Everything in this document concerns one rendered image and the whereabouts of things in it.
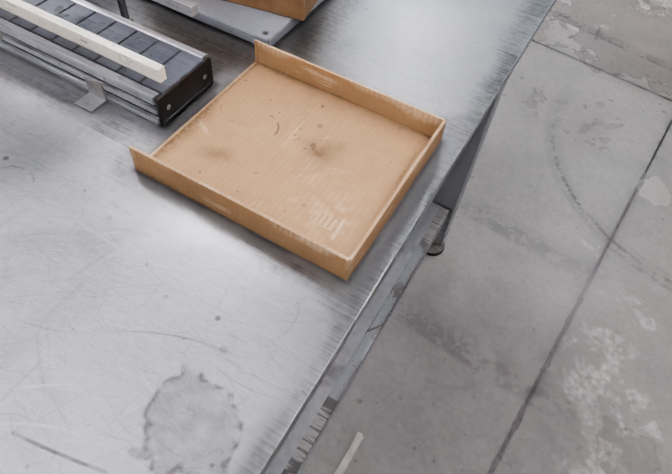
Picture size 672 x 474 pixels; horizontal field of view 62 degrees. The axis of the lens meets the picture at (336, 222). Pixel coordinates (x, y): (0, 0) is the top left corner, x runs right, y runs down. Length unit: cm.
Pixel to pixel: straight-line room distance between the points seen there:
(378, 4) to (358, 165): 38
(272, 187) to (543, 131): 160
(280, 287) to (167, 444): 19
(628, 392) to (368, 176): 114
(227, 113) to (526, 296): 114
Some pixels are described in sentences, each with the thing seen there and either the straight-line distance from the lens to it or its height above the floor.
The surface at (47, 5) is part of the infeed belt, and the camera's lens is 95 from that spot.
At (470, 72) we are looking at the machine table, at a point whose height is 83.
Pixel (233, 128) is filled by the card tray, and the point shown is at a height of 83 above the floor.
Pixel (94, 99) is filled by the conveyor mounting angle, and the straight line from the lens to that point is 84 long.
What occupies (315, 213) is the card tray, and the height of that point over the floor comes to 83.
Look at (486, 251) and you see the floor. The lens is 173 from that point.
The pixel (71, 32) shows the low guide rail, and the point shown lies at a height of 91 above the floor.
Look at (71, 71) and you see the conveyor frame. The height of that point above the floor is 85.
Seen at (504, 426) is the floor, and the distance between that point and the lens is 150.
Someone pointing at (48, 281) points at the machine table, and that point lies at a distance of 66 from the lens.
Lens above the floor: 135
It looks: 53 degrees down
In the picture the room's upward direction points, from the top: 6 degrees clockwise
